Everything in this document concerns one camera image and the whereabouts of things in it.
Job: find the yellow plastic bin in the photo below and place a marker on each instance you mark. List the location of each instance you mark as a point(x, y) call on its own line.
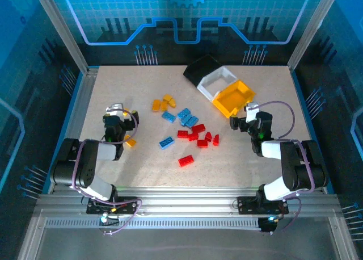
point(232, 101)

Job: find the blue lego brick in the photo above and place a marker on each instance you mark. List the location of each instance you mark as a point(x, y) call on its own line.
point(183, 113)
point(190, 121)
point(168, 117)
point(166, 142)

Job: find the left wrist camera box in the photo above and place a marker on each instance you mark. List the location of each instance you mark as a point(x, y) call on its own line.
point(114, 109)

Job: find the aluminium side rail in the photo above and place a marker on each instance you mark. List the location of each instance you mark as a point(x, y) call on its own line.
point(76, 115)

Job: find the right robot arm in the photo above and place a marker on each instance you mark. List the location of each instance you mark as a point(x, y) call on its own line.
point(300, 169)

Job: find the right aluminium frame post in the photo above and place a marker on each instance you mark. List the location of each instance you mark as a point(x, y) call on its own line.
point(312, 30)

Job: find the aluminium frame rail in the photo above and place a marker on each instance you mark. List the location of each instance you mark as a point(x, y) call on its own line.
point(184, 197)

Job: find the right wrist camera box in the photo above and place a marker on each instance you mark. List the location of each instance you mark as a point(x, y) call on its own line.
point(251, 112)

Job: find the black plastic bin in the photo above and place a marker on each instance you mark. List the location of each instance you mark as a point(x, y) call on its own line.
point(198, 72)

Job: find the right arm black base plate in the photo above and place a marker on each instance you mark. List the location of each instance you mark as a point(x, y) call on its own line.
point(245, 204)

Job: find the white plastic bin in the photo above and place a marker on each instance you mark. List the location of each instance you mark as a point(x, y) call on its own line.
point(207, 91)

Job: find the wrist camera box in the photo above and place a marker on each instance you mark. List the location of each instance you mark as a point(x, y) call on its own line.
point(114, 109)
point(251, 112)

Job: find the red sloped lego brick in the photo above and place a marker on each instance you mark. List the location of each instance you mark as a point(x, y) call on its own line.
point(216, 139)
point(208, 136)

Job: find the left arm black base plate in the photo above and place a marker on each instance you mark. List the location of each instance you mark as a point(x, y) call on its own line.
point(129, 204)

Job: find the left aluminium frame post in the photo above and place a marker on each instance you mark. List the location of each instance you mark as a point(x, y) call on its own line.
point(61, 30)

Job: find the aluminium frame post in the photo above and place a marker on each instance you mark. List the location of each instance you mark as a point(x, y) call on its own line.
point(312, 30)
point(61, 30)

